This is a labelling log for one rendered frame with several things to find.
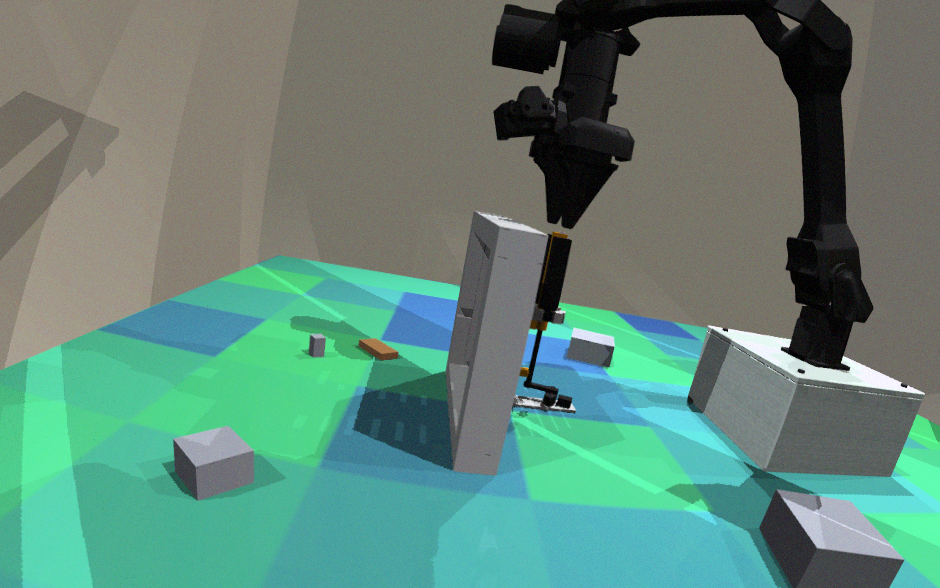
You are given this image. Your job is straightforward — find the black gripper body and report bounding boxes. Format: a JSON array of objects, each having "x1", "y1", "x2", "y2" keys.
[{"x1": 529, "y1": 74, "x2": 635, "y2": 163}]

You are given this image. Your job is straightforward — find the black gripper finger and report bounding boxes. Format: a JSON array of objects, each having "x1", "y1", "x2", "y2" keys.
[
  {"x1": 553, "y1": 151, "x2": 619, "y2": 229},
  {"x1": 533, "y1": 157, "x2": 564, "y2": 224}
]

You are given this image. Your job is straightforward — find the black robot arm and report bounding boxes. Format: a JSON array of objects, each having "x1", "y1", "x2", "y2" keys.
[{"x1": 492, "y1": 0, "x2": 874, "y2": 371}]

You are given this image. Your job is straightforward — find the brown flat block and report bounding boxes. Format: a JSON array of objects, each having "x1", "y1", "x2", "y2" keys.
[{"x1": 358, "y1": 338, "x2": 399, "y2": 361}]

